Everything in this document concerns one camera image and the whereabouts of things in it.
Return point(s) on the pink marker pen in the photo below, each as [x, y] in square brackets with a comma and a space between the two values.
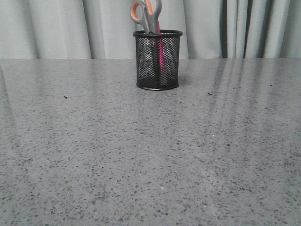
[162, 80]

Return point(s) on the grey orange scissors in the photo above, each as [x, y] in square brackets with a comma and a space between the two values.
[149, 15]

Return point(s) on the black mesh pen holder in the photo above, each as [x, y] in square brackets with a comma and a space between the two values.
[147, 59]

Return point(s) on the grey curtain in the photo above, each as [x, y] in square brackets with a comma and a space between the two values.
[102, 29]

